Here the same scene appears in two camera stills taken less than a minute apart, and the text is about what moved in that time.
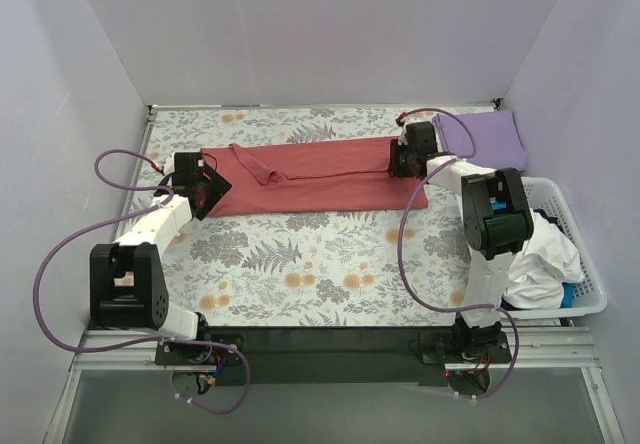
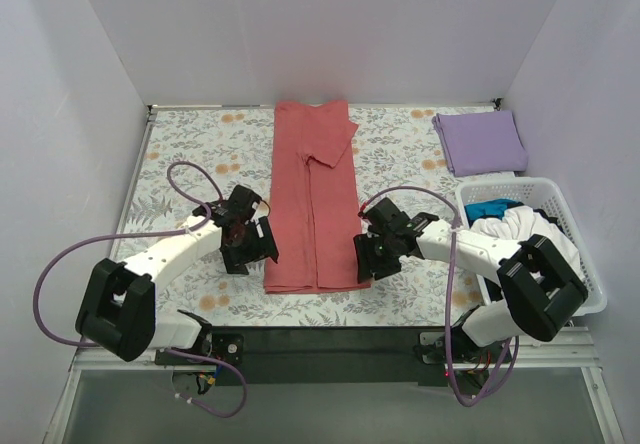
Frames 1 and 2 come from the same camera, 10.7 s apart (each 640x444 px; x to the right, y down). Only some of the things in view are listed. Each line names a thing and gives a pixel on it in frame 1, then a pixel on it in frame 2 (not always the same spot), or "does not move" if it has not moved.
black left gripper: [214, 191] -> [255, 246]
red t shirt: [314, 177] -> [314, 216]
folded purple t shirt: [497, 139] does not move
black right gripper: [396, 159] -> [377, 256]
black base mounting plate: [398, 355] does not move
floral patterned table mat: [401, 267] does not move
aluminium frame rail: [542, 349] does not move
